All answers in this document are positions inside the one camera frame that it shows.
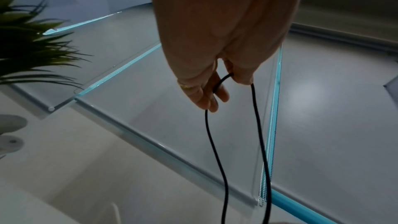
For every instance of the wide white roller blind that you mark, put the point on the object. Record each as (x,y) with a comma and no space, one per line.
(186,132)

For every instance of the green plant in black pot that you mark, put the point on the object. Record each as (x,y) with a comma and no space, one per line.
(18,53)

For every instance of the grey oblong device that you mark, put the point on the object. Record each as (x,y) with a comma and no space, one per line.
(11,123)

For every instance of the person's left hand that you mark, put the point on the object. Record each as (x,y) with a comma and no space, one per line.
(217,21)

